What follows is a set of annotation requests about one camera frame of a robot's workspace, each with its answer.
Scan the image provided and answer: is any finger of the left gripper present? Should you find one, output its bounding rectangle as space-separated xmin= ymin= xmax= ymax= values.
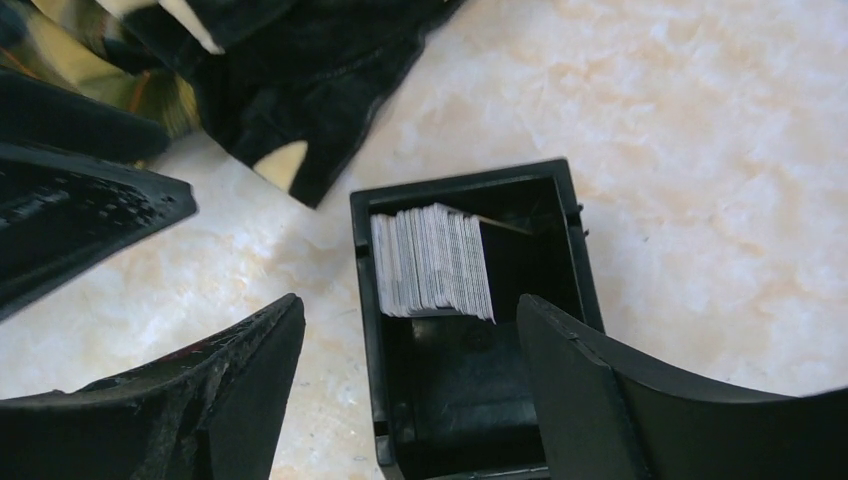
xmin=1 ymin=69 xmax=171 ymax=163

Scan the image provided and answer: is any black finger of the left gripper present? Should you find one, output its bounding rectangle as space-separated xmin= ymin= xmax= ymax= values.
xmin=1 ymin=143 xmax=197 ymax=318

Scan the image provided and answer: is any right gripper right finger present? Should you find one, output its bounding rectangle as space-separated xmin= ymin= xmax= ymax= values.
xmin=517 ymin=295 xmax=847 ymax=479

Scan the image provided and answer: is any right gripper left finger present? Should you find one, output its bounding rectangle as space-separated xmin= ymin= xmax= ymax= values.
xmin=1 ymin=294 xmax=306 ymax=479

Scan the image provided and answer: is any black card box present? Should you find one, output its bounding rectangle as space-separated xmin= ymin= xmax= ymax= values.
xmin=350 ymin=158 xmax=603 ymax=479

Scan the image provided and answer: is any stack of white cards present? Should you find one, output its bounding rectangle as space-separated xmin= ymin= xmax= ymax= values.
xmin=370 ymin=203 xmax=499 ymax=323

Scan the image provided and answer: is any yellow black plaid cloth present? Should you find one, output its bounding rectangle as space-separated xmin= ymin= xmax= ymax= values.
xmin=1 ymin=1 xmax=200 ymax=142

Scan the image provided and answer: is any black floral plush blanket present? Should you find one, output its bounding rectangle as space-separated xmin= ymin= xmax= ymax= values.
xmin=104 ymin=1 xmax=458 ymax=208

